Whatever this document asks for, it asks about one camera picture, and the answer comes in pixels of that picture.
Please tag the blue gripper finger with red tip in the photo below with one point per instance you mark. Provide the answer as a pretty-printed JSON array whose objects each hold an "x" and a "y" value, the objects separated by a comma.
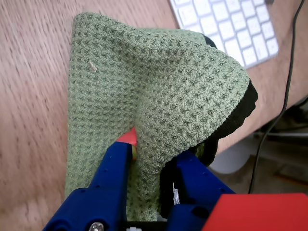
[
  {"x": 197, "y": 180},
  {"x": 106, "y": 192}
]

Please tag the crinkled silver foil piece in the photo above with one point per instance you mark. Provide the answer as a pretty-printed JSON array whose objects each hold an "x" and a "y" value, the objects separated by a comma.
[{"x": 176, "y": 195}]

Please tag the green waffle cloth black trim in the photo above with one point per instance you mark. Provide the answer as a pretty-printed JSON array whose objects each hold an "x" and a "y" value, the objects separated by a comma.
[{"x": 156, "y": 84}]

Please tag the white keyboard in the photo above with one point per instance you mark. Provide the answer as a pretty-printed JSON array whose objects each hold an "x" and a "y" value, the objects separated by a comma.
[{"x": 228, "y": 26}]

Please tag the red camera mount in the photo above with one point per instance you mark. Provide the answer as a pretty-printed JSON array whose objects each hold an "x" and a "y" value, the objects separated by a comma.
[{"x": 260, "y": 214}]

